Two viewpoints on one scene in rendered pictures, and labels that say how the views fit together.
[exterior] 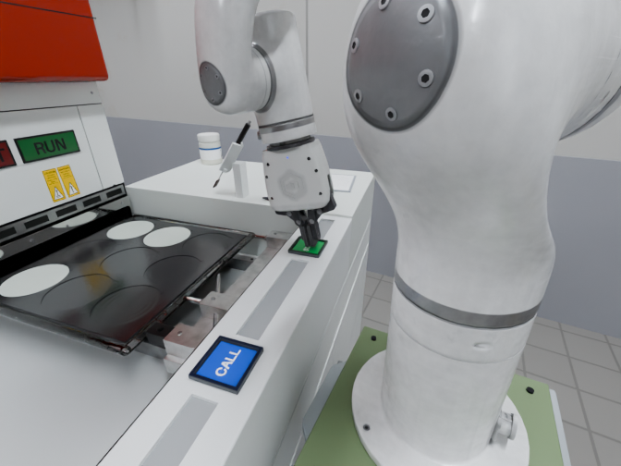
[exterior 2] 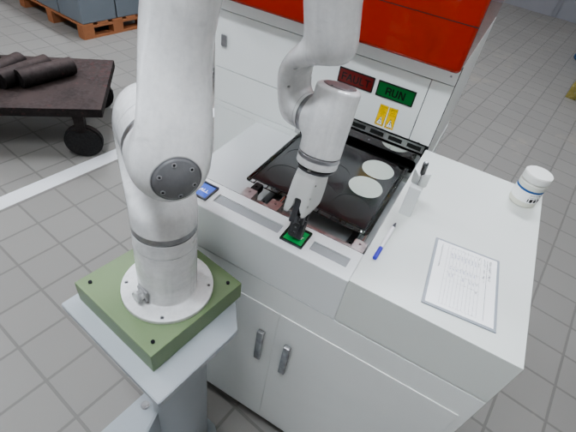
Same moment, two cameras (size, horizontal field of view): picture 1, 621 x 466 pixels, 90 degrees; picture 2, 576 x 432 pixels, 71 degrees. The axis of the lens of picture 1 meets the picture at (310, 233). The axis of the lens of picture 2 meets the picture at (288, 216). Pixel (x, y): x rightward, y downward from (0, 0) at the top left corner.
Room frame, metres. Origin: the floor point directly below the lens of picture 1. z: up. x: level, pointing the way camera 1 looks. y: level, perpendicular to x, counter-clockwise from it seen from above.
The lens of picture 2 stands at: (0.49, -0.64, 1.60)
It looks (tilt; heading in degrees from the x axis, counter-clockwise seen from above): 42 degrees down; 94
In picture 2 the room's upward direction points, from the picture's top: 10 degrees clockwise
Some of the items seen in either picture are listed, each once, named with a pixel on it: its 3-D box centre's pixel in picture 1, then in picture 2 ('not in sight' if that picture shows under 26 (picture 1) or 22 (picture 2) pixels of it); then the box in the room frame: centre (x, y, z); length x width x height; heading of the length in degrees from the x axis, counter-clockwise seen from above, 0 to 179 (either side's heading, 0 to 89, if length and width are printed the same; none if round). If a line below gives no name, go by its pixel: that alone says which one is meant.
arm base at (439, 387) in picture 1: (444, 355); (166, 257); (0.23, -0.14, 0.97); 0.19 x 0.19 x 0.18
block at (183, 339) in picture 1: (196, 344); (244, 200); (0.31, 0.16, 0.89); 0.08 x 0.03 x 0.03; 71
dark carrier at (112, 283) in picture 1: (129, 260); (333, 172); (0.53, 0.37, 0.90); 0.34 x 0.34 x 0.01; 71
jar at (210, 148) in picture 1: (210, 148); (530, 187); (1.06, 0.34, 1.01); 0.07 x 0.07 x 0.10
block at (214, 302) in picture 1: (227, 308); (270, 213); (0.39, 0.13, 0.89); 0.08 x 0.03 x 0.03; 71
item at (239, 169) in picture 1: (233, 168); (416, 189); (0.73, 0.18, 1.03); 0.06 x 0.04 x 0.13; 71
